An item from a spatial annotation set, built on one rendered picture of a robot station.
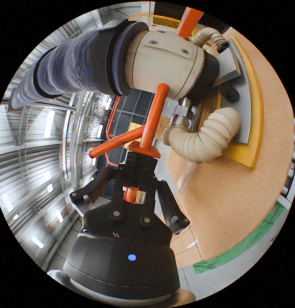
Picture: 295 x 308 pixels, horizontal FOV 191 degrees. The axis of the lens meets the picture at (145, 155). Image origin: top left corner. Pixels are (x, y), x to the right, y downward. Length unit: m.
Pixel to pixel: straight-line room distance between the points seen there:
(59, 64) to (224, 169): 0.40
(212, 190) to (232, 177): 0.05
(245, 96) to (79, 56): 0.27
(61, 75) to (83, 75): 0.09
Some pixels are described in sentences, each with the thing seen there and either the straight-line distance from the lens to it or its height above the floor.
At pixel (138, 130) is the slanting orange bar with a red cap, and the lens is 0.17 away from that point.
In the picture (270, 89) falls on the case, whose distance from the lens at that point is 0.19.
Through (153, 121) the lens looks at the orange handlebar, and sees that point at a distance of 0.15.
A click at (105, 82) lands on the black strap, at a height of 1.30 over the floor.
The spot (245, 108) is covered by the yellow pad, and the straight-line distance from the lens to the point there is 0.15.
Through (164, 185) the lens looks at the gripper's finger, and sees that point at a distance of 0.15.
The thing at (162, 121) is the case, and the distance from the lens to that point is 1.96.
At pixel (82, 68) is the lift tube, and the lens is 0.21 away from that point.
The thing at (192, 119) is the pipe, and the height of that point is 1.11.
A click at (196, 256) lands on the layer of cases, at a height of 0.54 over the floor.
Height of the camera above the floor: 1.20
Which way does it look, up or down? 5 degrees down
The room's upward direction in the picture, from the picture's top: 74 degrees counter-clockwise
